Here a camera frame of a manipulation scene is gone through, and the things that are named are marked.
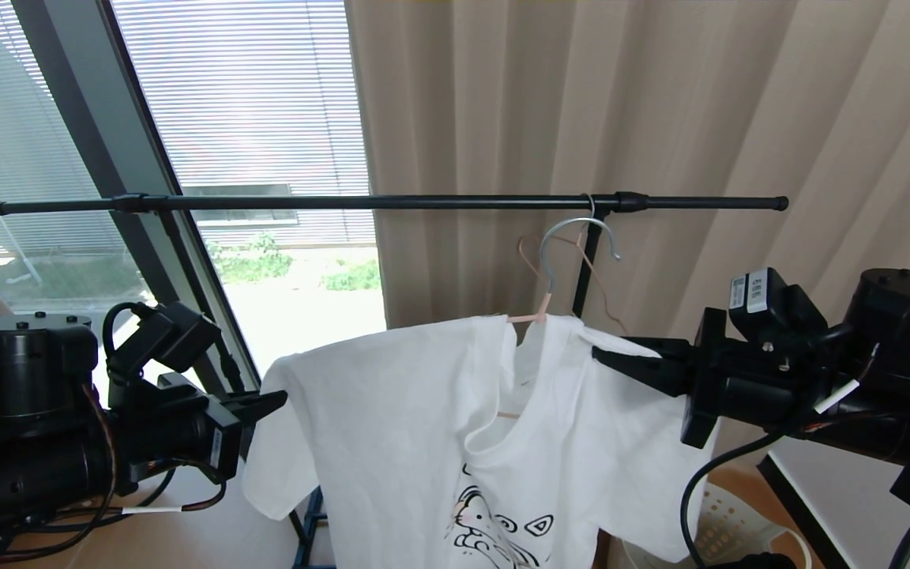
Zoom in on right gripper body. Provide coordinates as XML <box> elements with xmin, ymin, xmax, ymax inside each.
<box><xmin>680</xmin><ymin>307</ymin><xmax>825</xmax><ymax>450</ymax></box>

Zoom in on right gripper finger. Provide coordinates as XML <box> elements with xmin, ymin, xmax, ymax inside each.
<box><xmin>592</xmin><ymin>348</ymin><xmax>691</xmax><ymax>396</ymax></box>
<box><xmin>629</xmin><ymin>338</ymin><xmax>693</xmax><ymax>358</ymax></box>

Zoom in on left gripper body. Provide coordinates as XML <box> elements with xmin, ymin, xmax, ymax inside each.
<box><xmin>119</xmin><ymin>386</ymin><xmax>256</xmax><ymax>484</ymax></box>

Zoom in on pink clothes hanger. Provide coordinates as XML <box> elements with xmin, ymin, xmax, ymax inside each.
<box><xmin>518</xmin><ymin>194</ymin><xmax>630</xmax><ymax>337</ymax></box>
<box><xmin>497</xmin><ymin>217</ymin><xmax>623</xmax><ymax>420</ymax></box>

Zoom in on white garment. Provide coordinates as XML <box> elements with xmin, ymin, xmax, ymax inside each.
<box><xmin>242</xmin><ymin>314</ymin><xmax>720</xmax><ymax>569</ymax></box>

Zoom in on white laundry basket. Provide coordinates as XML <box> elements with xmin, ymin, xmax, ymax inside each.
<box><xmin>621</xmin><ymin>482</ymin><xmax>813</xmax><ymax>569</ymax></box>

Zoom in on black clothes rack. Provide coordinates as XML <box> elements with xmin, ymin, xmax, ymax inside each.
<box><xmin>0</xmin><ymin>192</ymin><xmax>789</xmax><ymax>569</ymax></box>

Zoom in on beige curtain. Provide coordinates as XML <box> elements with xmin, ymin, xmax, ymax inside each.
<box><xmin>344</xmin><ymin>0</ymin><xmax>910</xmax><ymax>469</ymax></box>

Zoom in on window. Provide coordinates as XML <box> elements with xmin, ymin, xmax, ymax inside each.
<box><xmin>0</xmin><ymin>0</ymin><xmax>389</xmax><ymax>396</ymax></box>

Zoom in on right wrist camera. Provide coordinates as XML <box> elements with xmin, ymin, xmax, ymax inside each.
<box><xmin>728</xmin><ymin>267</ymin><xmax>831</xmax><ymax>352</ymax></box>

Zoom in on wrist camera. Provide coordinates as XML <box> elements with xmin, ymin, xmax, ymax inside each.
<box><xmin>728</xmin><ymin>267</ymin><xmax>831</xmax><ymax>352</ymax></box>
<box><xmin>103</xmin><ymin>302</ymin><xmax>223</xmax><ymax>396</ymax></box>

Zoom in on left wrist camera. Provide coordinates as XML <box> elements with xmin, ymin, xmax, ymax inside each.
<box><xmin>103</xmin><ymin>302</ymin><xmax>223</xmax><ymax>396</ymax></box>

